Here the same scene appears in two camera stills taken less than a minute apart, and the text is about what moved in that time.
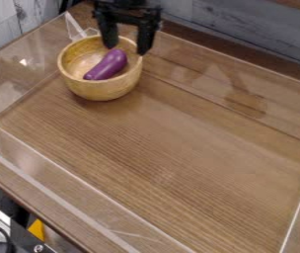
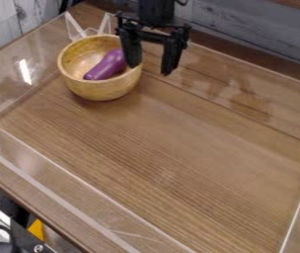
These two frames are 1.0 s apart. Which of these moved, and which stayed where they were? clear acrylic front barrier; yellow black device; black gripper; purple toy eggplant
Moved: black gripper
Stayed: purple toy eggplant; clear acrylic front barrier; yellow black device
